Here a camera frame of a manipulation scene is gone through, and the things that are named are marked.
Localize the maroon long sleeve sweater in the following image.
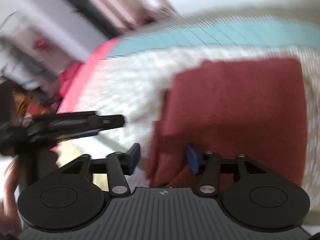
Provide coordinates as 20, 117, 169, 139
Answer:
145, 57, 308, 188

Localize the pink clothes pile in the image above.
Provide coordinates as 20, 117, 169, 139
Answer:
54, 61, 82, 99

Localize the person's left hand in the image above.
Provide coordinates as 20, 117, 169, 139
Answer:
1, 158, 22, 236

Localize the patterned bed sheet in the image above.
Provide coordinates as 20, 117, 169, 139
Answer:
59, 16, 319, 195

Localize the pink mattress cover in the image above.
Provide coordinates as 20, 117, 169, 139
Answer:
49, 38, 121, 153

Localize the pink lace curtain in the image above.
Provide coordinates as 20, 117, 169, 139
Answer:
88, 0, 178, 33

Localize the dark window frame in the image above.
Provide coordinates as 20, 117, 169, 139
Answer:
67, 0, 120, 39

